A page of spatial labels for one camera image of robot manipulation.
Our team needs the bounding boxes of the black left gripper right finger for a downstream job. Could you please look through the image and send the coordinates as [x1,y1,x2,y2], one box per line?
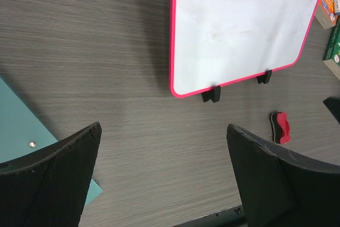
[226,124,339,226]

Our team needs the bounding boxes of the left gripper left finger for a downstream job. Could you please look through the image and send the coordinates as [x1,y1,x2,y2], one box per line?
[1,122,102,226]

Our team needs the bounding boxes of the red bone shaped eraser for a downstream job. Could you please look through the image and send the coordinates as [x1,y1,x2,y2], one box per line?
[269,112,291,145]

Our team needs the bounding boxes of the pink framed whiteboard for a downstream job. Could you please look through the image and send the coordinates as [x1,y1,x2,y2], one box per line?
[169,0,318,98]

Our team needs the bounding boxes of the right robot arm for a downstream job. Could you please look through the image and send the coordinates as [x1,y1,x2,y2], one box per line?
[323,97,340,124]

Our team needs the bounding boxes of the teal paper sheet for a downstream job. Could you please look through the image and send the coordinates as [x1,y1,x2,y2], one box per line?
[1,81,101,205]

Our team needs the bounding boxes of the green book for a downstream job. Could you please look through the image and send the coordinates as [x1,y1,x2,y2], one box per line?
[323,21,340,80]

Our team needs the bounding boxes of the orange book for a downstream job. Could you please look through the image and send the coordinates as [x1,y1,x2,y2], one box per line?
[314,0,338,29]

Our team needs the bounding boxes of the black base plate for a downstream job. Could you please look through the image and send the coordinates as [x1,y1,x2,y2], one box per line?
[177,205,248,227]

